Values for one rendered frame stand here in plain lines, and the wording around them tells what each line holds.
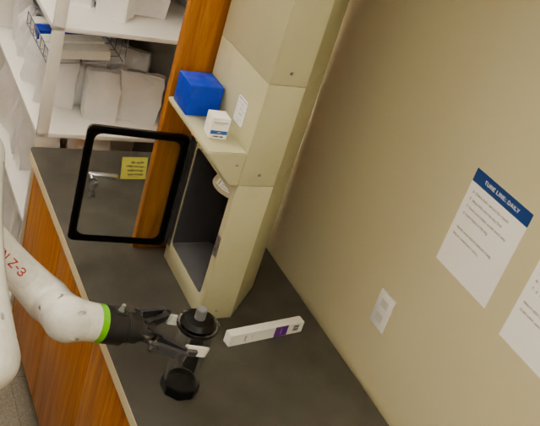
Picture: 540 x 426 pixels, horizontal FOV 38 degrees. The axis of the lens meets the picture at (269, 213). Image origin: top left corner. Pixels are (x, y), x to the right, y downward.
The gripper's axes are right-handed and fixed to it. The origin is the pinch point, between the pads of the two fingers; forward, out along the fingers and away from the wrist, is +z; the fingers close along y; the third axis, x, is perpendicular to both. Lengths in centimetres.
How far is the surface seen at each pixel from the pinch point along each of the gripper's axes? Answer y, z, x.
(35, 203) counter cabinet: 118, 0, 39
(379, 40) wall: 44, 39, -81
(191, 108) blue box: 46, -4, -41
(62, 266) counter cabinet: 75, -1, 36
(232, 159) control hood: 25.8, 1.9, -39.0
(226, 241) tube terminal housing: 25.6, 14.0, -14.9
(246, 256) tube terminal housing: 25.5, 23.2, -11.6
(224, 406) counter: -8.6, 14.7, 14.5
